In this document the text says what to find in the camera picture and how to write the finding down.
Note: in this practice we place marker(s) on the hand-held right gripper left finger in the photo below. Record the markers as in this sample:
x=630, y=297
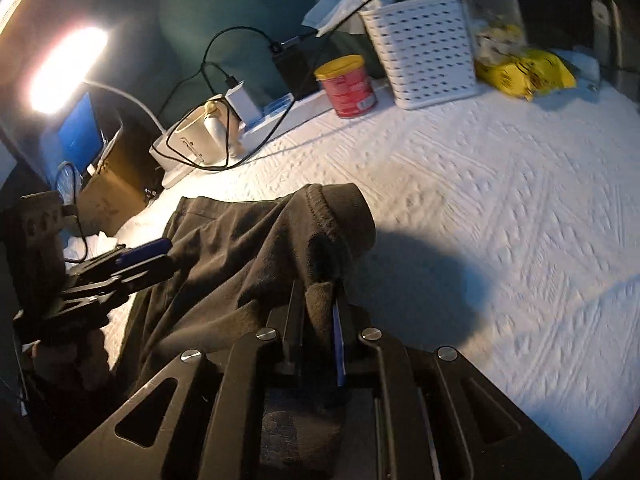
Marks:
x=296, y=320

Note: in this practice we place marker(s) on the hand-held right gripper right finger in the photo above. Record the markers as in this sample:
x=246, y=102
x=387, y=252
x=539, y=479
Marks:
x=339, y=345

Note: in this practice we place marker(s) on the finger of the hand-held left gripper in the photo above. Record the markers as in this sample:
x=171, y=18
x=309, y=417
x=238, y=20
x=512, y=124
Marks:
x=140, y=275
x=145, y=250

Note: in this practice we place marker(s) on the dark grey t-shirt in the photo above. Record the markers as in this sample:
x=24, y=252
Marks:
x=240, y=260

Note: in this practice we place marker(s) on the person's left hand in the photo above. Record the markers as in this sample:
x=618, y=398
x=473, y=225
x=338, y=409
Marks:
x=65, y=360

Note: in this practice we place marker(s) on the brown cardboard box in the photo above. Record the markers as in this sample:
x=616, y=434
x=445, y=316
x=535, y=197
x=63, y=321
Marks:
x=120, y=180

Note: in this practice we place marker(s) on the cream cartoon print mug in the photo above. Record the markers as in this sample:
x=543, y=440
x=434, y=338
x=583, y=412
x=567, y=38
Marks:
x=195, y=135

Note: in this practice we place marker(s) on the blue lit screen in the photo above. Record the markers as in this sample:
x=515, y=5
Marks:
x=75, y=132

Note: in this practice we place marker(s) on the white figurine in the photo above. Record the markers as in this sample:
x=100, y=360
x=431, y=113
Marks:
x=217, y=127

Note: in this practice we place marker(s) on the white charger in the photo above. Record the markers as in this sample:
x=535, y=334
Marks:
x=245, y=102

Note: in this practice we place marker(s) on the white textured bedspread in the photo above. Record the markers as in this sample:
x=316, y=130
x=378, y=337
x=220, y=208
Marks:
x=475, y=210

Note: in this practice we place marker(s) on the white desk lamp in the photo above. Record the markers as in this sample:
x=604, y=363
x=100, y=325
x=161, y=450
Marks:
x=70, y=67

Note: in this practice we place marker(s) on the white power strip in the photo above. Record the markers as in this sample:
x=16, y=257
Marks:
x=300, y=107

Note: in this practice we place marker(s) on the black charger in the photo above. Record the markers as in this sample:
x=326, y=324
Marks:
x=295, y=70

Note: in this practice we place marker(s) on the red can yellow lid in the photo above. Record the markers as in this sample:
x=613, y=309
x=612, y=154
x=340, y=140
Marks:
x=347, y=90

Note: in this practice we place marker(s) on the white perforated basket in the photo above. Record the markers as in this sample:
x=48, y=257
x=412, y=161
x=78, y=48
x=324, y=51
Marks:
x=425, y=55

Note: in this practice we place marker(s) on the yellow packet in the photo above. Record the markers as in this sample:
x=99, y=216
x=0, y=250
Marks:
x=525, y=72

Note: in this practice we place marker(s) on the clear jar white lid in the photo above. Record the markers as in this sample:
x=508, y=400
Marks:
x=492, y=15

